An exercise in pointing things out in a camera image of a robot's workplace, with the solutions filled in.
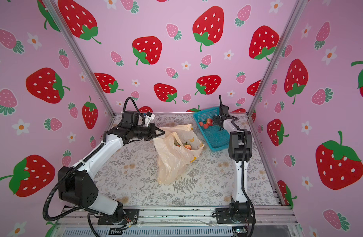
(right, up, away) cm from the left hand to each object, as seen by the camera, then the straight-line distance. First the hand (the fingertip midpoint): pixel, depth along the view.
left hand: (165, 132), depth 78 cm
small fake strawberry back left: (+22, +5, +30) cm, 37 cm away
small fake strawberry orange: (+26, +4, +32) cm, 42 cm away
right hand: (+37, +9, +33) cm, 51 cm away
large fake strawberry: (+30, +7, +32) cm, 44 cm away
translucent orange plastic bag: (+6, -10, +1) cm, 12 cm away
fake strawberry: (+13, -10, +14) cm, 21 cm away
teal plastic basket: (+33, -6, +27) cm, 43 cm away
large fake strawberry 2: (+6, -7, +4) cm, 10 cm away
